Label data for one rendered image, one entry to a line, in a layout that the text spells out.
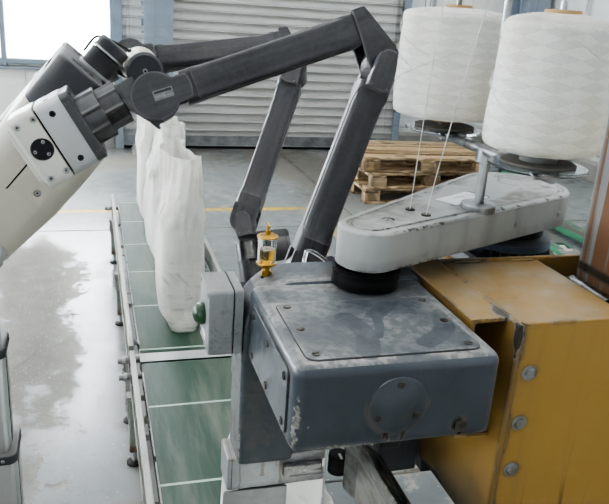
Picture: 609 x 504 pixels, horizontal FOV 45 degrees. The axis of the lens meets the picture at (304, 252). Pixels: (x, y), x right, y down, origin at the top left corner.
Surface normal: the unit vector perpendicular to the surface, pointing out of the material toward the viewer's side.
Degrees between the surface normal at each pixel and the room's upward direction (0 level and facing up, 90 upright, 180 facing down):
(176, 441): 0
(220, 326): 90
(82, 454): 0
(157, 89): 78
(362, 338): 0
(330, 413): 90
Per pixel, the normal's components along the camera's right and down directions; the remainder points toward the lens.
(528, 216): 0.65, 0.29
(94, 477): 0.07, -0.94
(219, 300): 0.27, 0.33
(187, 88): 0.16, 0.13
